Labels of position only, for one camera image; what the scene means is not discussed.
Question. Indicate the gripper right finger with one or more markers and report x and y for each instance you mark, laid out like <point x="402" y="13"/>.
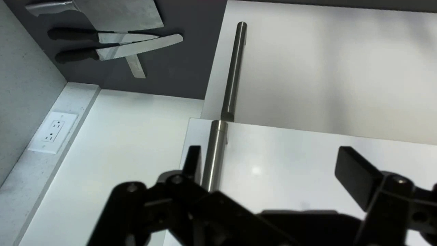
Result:
<point x="389" y="201"/>

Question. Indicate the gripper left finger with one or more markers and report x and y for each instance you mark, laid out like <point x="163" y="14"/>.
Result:
<point x="177" y="212"/>

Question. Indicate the white cabinet door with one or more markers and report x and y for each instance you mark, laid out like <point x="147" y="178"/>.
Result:
<point x="324" y="68"/>
<point x="290" y="164"/>

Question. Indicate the white cabinet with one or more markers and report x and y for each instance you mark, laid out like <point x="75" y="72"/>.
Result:
<point x="324" y="85"/>

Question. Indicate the steel magnetic knife strip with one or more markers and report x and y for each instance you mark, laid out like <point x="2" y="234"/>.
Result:
<point x="136" y="66"/>

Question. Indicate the steel cleaver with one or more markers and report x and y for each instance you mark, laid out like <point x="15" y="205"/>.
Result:
<point x="119" y="13"/>

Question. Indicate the white wall socket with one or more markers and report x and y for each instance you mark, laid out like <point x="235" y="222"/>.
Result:
<point x="53" y="131"/>

